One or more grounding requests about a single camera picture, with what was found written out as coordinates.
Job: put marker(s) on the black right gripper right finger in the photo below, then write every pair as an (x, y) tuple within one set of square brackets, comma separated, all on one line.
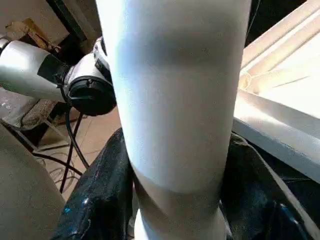
[(255, 200)]

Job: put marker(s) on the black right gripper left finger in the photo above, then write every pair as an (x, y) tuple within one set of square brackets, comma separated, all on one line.
[(100, 200)]

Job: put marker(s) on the white plastic table top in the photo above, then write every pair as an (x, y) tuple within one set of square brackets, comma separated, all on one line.
[(287, 100)]

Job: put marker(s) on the white plastic table leg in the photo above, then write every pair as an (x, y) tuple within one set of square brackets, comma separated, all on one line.
[(175, 100)]

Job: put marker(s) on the grey rounded robot leg part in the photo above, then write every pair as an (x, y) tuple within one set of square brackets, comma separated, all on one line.
[(25, 187)]

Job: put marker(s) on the patterned colourful cloth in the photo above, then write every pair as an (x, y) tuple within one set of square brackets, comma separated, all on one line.
[(37, 112)]

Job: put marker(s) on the black metal workbench leg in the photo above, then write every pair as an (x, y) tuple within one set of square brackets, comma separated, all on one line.
[(67, 20)]

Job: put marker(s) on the brown cardboard box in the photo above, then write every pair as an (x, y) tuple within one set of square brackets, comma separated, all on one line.
[(25, 30)]

